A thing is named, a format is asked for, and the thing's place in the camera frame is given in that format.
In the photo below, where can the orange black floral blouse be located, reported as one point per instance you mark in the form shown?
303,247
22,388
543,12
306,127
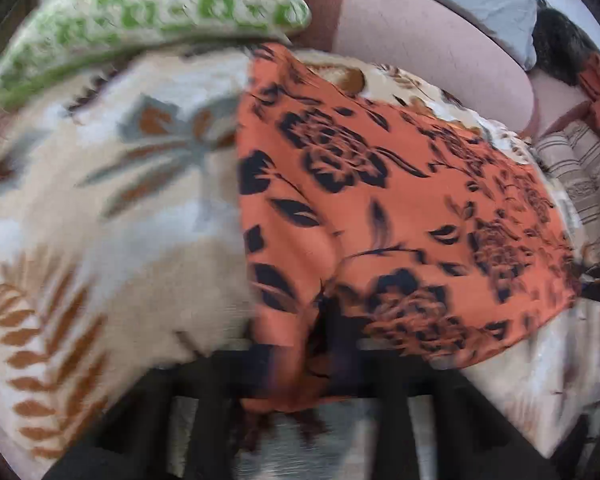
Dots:
366,219

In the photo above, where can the green white checkered pillow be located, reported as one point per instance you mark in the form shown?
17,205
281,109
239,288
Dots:
65,35

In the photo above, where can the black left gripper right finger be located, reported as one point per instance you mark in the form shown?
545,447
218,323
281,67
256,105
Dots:
430,424

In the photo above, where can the dark furry garment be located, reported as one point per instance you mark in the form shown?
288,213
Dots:
561,47

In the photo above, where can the beige leaf print blanket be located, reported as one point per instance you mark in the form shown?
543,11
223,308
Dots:
120,228

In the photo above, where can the pink quilted bolster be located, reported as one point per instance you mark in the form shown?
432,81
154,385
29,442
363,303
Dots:
432,42

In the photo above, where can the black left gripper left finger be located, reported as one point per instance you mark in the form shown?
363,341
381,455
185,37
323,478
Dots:
173,423

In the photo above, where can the striped beige cushion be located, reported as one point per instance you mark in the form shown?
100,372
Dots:
572,156

